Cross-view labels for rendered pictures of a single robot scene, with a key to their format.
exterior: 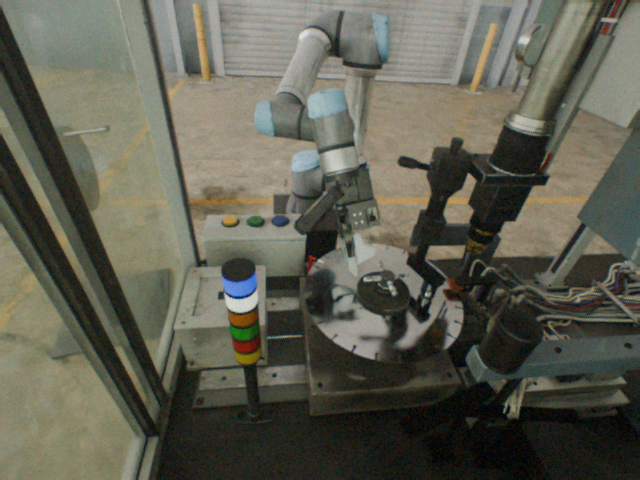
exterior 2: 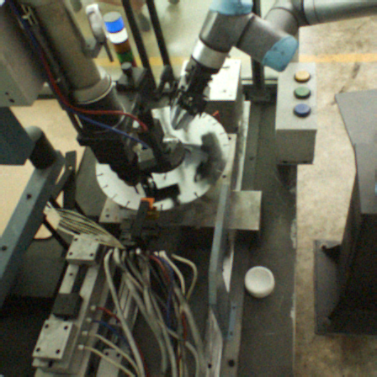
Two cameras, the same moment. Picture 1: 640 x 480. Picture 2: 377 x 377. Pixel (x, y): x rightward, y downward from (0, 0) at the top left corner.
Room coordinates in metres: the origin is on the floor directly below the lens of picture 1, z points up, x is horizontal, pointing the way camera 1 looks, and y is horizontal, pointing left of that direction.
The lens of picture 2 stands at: (0.94, -0.73, 1.73)
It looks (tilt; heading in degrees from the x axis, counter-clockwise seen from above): 51 degrees down; 113
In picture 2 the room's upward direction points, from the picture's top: 9 degrees counter-clockwise
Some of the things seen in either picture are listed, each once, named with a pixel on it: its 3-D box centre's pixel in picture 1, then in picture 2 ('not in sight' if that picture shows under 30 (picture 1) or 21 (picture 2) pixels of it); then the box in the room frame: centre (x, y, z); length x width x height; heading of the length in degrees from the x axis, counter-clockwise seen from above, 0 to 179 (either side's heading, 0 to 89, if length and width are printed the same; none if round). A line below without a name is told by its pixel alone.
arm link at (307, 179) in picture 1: (310, 171); not in sight; (1.10, 0.05, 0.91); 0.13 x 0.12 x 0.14; 81
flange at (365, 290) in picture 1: (383, 288); (161, 150); (0.51, -0.14, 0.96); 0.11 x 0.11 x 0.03
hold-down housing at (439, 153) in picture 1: (440, 193); (140, 108); (0.55, -0.21, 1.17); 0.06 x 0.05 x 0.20; 90
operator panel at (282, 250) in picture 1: (256, 245); (296, 112); (0.78, 0.18, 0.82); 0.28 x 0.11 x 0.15; 100
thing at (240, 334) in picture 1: (244, 323); (124, 53); (0.33, 0.10, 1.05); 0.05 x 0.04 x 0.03; 10
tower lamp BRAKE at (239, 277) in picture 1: (239, 277); (113, 22); (0.33, 0.10, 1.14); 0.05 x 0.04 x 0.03; 10
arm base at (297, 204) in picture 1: (306, 199); not in sight; (1.11, 0.06, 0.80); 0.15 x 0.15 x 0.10
